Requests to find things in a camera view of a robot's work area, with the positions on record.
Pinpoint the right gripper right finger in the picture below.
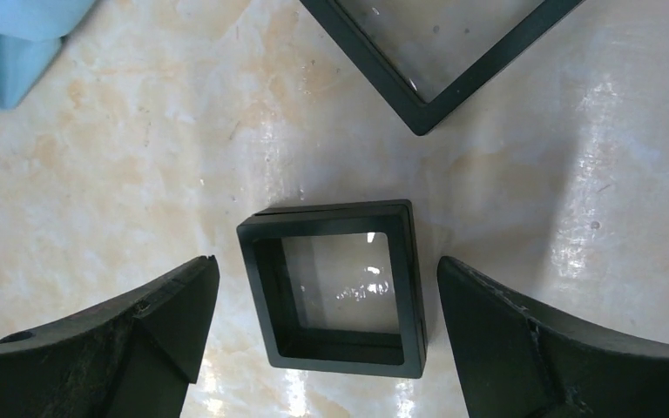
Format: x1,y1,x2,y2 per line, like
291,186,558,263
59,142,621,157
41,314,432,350
437,256,669,417

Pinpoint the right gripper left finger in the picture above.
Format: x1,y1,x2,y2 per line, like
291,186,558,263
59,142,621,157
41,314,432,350
0,256,220,417

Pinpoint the black square frame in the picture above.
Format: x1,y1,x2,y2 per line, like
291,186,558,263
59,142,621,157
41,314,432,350
236,199,428,379
303,0,579,136

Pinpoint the light blue t-shirt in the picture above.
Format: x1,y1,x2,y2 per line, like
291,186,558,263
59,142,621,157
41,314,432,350
0,0,95,111

